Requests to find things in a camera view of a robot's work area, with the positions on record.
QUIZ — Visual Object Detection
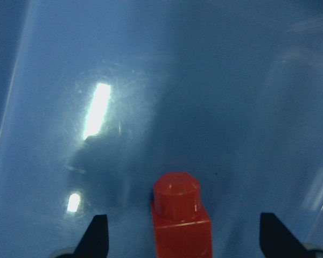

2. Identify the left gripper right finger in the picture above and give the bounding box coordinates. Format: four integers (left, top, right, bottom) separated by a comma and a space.
259, 213, 308, 258

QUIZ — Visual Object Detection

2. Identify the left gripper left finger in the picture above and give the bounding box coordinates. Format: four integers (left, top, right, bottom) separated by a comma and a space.
74, 214, 109, 257

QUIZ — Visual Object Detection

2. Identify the blue plastic tray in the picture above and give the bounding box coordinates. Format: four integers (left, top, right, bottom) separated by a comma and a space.
0, 1, 323, 257

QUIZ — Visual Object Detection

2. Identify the red block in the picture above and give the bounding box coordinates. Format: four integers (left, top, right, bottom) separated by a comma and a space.
151, 171, 213, 257

